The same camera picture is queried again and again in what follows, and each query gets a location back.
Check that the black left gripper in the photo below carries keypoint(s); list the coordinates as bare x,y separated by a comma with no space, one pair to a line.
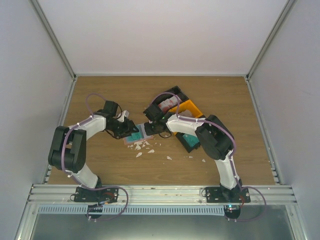
128,129

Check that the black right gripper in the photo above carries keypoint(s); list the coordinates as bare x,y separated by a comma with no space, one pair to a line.
148,131

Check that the teal credit card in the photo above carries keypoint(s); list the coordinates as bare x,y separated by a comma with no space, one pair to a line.
133,137

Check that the pink card holder wallet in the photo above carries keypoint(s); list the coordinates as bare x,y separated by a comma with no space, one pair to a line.
140,127

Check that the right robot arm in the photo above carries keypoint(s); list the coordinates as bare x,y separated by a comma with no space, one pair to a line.
216,141

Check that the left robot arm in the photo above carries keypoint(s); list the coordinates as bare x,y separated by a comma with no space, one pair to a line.
68,149

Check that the black bin red cards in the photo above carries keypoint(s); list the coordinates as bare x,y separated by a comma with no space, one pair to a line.
174,91

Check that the red white card stack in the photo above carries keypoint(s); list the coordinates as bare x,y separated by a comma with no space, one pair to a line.
169,103

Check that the black bin teal cards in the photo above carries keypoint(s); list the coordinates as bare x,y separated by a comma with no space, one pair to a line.
179,135

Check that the teal card stack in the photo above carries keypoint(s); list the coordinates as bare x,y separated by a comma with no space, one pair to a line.
192,141

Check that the white debris pile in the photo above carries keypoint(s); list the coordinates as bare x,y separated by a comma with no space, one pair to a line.
141,147

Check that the yellow bin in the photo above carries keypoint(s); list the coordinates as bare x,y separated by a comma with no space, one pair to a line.
187,108

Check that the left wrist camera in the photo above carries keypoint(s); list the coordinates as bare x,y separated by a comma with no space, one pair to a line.
122,116

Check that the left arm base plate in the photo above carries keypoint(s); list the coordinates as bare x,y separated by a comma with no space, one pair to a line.
105,196

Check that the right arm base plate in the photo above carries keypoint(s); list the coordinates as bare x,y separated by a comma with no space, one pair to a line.
221,194

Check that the grey cable duct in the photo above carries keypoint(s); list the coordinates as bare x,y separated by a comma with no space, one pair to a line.
139,209

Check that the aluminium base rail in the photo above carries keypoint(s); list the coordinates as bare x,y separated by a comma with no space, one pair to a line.
189,195

